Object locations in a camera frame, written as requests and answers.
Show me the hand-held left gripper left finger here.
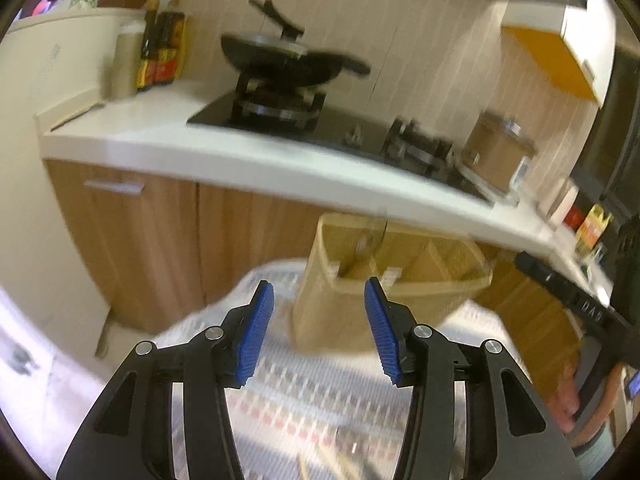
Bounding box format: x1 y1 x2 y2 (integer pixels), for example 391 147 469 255
55 281 275 480

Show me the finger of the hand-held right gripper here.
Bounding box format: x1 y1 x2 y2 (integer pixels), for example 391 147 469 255
515 252 576 306

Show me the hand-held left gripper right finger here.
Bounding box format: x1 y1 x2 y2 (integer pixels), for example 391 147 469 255
364 277 583 480

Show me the beige plastic utensil basket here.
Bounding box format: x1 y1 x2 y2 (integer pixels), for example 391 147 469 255
291 212 493 353

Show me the person's right forearm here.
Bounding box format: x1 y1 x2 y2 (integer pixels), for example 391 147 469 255
575 365 626 478

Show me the person's right hand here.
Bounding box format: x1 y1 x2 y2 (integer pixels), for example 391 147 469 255
547 360 583 433

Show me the yellow oil bottle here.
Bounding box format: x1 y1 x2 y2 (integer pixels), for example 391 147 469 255
575 204 613 252

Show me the white plastic container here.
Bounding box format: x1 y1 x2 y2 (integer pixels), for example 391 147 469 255
547 177 580 221

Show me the striped woven table mat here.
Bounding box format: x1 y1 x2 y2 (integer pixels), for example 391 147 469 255
150 259 566 480

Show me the brown rice cooker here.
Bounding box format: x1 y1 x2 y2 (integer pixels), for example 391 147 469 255
460 110 538 196

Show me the wooden base cabinet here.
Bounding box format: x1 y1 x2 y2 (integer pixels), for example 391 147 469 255
44 157 586 401

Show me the dark window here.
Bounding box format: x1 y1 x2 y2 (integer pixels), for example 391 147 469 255
570 45 640 221

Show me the black burner grate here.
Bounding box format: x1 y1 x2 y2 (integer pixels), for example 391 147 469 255
382 117 453 176
231 72 328 130

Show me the black gas cooktop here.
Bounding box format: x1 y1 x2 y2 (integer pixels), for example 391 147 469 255
187 87 496 206

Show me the black wok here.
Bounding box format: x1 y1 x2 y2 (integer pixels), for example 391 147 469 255
221 32 372 88

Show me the dark soy sauce bottle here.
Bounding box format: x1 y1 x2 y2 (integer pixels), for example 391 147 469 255
137 0 161 92
155 10 187 86

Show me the white jar with lid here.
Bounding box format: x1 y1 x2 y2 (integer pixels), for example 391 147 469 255
111 20 146 101

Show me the silver cabinet handle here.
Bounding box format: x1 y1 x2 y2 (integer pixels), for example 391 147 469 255
84 179 146 195

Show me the white and yellow wall cabinet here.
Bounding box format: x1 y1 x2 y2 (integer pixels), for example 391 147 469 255
500 0 617 107

